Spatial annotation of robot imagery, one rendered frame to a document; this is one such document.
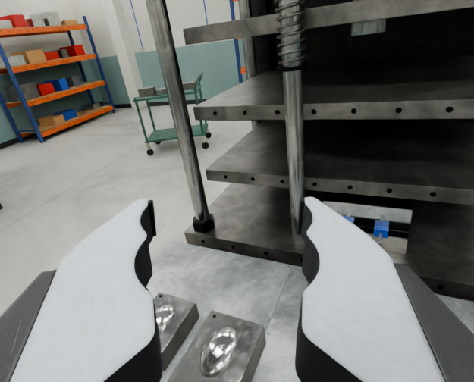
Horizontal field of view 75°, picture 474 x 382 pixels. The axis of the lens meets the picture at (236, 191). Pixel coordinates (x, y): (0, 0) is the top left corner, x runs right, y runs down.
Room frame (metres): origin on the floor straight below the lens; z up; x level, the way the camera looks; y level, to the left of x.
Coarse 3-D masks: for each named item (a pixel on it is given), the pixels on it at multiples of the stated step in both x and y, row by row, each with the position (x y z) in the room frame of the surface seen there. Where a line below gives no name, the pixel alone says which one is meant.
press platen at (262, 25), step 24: (360, 0) 0.89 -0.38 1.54; (384, 0) 0.86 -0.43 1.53; (408, 0) 0.84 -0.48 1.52; (432, 0) 0.81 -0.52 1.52; (456, 0) 0.79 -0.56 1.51; (216, 24) 1.09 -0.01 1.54; (240, 24) 1.05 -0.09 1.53; (264, 24) 1.02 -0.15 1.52; (312, 24) 0.95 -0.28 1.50; (336, 24) 0.92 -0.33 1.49
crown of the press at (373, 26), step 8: (352, 0) 1.14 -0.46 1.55; (352, 24) 1.13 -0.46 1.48; (360, 24) 1.10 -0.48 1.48; (368, 24) 1.09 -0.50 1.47; (376, 24) 1.08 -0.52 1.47; (384, 24) 1.09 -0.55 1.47; (352, 32) 1.13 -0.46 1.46; (360, 32) 1.10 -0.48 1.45; (368, 32) 1.09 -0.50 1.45; (376, 32) 1.08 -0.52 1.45
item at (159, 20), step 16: (160, 0) 1.09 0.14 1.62; (240, 0) 1.68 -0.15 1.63; (160, 16) 1.08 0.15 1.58; (240, 16) 1.69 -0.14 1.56; (160, 32) 1.08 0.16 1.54; (160, 48) 1.08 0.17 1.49; (160, 64) 1.10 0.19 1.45; (176, 64) 1.09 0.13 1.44; (176, 80) 1.08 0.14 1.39; (176, 96) 1.08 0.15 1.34; (176, 112) 1.08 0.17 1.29; (176, 128) 1.09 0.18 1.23; (192, 144) 1.09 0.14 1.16; (192, 160) 1.08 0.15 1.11; (192, 176) 1.08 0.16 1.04; (192, 192) 1.08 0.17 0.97; (208, 208) 1.11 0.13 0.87; (208, 224) 1.07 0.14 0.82
